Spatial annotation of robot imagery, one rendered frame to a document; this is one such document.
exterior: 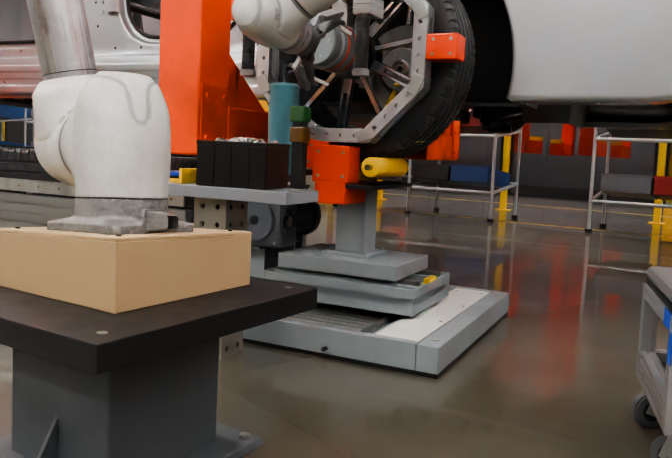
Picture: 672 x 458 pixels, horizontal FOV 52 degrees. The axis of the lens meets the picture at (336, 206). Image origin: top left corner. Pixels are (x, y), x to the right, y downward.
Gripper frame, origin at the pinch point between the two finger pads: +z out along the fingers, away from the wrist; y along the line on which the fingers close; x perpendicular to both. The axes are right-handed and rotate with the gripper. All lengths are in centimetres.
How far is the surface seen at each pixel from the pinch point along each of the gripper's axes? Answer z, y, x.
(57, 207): 34, -89, 95
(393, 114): 28.7, -6.6, -9.8
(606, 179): 423, 18, -40
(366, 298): 36, -58, -24
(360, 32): 5.0, 8.4, -1.5
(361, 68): 5.5, 0.4, -5.7
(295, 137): -4.2, -21.7, -1.9
